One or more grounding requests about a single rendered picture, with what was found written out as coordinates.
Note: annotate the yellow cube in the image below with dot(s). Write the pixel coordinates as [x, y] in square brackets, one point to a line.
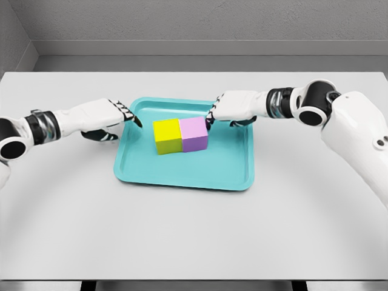
[166, 133]

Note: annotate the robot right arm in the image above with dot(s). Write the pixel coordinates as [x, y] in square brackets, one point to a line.
[330, 121]

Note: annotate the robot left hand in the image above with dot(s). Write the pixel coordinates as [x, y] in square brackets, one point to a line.
[100, 113]

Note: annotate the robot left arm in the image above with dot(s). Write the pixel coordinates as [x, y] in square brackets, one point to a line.
[36, 130]

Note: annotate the teal rectangular tray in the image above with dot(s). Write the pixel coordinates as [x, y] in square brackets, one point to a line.
[182, 169]

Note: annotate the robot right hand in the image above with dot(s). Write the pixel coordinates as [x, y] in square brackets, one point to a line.
[236, 104]

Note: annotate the pink purple cube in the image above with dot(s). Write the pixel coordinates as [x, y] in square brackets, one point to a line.
[195, 133]

